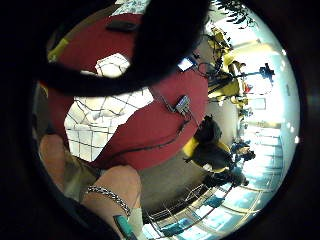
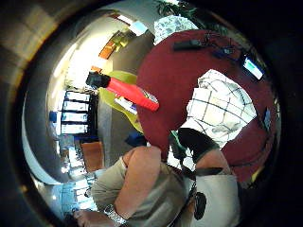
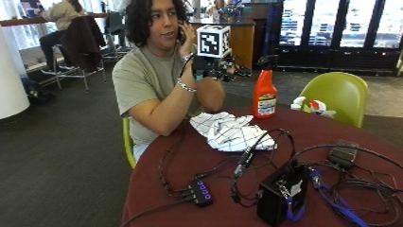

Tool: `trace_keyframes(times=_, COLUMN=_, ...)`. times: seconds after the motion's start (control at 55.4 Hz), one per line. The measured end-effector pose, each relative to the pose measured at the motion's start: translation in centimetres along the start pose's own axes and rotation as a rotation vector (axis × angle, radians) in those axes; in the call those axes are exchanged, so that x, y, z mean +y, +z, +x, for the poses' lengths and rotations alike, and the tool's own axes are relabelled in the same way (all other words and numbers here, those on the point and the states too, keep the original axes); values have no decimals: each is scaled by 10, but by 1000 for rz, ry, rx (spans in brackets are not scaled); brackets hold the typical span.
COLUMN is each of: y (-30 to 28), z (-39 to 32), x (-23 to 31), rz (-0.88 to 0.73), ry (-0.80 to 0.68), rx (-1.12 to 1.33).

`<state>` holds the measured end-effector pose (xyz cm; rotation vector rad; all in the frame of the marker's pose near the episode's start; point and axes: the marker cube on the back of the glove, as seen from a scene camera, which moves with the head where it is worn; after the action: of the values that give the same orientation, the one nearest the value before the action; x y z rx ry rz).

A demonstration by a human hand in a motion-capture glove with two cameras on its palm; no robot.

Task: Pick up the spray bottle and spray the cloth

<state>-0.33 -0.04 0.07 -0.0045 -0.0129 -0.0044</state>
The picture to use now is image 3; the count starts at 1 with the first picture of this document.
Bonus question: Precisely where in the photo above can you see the thin black hub cable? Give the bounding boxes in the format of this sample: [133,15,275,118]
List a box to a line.
[120,194,195,227]

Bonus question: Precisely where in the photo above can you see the white spray bottle red trigger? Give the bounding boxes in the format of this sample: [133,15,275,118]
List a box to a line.
[290,96,338,119]

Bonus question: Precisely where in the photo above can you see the black framed glass doors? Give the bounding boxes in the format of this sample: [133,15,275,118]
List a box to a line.
[263,0,403,78]

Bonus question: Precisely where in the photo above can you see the grey power adapter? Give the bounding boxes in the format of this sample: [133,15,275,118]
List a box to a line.
[327,139,362,170]

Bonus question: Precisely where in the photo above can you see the dark metal stool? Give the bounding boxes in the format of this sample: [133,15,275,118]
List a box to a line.
[101,11,133,61]

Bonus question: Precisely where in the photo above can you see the orange spray bottle black trigger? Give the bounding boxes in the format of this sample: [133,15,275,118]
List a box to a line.
[251,54,279,120]

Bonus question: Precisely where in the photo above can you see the blue strap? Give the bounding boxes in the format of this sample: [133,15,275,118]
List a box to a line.
[286,167,371,227]

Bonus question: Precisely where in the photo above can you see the white round column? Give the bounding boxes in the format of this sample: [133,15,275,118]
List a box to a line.
[0,24,32,120]

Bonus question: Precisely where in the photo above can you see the black glove cable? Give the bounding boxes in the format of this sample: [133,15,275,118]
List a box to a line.
[178,53,197,79]

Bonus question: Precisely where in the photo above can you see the metal frame high chair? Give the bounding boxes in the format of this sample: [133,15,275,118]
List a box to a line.
[50,14,108,93]

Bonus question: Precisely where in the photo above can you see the the person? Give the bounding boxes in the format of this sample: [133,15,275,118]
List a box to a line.
[110,0,227,163]

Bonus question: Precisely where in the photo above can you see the black cable with plug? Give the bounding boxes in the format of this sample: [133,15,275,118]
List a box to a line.
[229,128,296,208]

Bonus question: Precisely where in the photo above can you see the black looped cable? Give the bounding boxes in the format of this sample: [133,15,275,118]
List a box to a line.
[157,125,199,201]

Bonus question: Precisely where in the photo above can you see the white cube with black markers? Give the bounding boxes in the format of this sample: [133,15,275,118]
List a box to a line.
[195,24,233,60]

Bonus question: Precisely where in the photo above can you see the black hub with blue lights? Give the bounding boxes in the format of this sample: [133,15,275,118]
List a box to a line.
[185,178,214,208]

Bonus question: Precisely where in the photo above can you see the white checked cloth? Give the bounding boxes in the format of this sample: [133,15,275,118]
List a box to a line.
[187,111,278,153]

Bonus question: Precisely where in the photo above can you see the black bag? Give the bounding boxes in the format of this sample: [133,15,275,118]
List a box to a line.
[19,77,57,102]

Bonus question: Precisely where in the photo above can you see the green plastic chair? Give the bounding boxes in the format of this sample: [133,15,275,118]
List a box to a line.
[121,116,138,170]
[296,71,370,129]

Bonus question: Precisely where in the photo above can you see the dark jacket on chair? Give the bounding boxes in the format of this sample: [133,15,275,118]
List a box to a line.
[58,14,108,74]

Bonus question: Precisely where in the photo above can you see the black box device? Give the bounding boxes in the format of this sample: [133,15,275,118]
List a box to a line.
[255,163,312,227]

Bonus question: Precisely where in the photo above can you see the bundle of black cables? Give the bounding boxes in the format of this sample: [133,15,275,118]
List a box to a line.
[291,143,403,227]

